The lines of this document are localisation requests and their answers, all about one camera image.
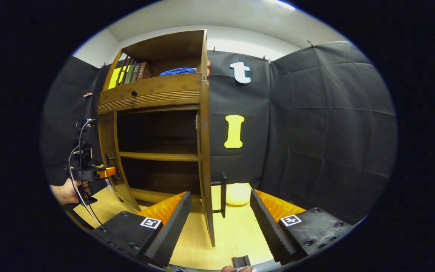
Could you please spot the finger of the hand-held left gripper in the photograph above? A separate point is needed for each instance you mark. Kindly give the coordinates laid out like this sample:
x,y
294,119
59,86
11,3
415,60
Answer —
x,y
107,172

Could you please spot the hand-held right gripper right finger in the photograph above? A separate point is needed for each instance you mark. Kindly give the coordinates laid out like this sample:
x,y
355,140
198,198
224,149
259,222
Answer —
x,y
266,226

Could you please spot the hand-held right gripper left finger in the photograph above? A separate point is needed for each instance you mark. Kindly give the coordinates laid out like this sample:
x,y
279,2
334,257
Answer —
x,y
172,226

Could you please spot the wooden double-door shoe cabinet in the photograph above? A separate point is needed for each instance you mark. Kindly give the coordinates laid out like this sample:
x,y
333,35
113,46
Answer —
x,y
164,45

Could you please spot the wooden inner cabinet shelf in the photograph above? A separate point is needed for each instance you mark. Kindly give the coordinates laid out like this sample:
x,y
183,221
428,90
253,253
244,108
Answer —
x,y
161,156

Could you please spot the green book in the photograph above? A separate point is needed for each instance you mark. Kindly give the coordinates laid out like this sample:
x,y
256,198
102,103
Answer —
x,y
128,74

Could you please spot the dark brown book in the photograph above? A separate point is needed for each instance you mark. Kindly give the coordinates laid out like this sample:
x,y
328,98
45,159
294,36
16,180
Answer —
x,y
135,72

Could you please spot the black backdrop cloth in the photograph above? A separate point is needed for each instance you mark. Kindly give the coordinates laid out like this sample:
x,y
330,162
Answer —
x,y
315,132

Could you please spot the reddish brown book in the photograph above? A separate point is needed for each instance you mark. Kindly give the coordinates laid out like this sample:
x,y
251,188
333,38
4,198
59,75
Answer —
x,y
144,70

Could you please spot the blue towel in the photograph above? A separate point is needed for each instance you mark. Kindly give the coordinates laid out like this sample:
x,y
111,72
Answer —
x,y
178,71

